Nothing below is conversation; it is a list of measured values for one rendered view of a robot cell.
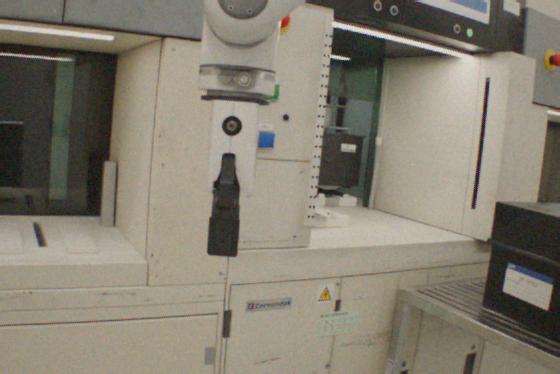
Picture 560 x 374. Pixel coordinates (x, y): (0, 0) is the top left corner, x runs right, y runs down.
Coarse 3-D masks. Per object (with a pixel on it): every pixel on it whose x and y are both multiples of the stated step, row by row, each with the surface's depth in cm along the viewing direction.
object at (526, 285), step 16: (496, 256) 118; (512, 256) 113; (496, 272) 118; (512, 272) 113; (528, 272) 108; (544, 272) 104; (496, 288) 117; (512, 288) 112; (528, 288) 108; (544, 288) 104; (496, 304) 117; (512, 304) 112; (528, 304) 108; (544, 304) 103; (512, 320) 112; (528, 320) 107; (544, 320) 103
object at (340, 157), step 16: (336, 128) 192; (336, 144) 182; (352, 144) 185; (320, 160) 180; (336, 160) 183; (352, 160) 186; (320, 176) 180; (336, 176) 184; (352, 176) 187; (336, 192) 190
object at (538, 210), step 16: (496, 208) 118; (512, 208) 114; (528, 208) 111; (544, 208) 113; (496, 224) 118; (512, 224) 113; (528, 224) 109; (544, 224) 105; (496, 240) 118; (512, 240) 113; (528, 240) 109; (544, 240) 104; (528, 256) 108; (544, 256) 104
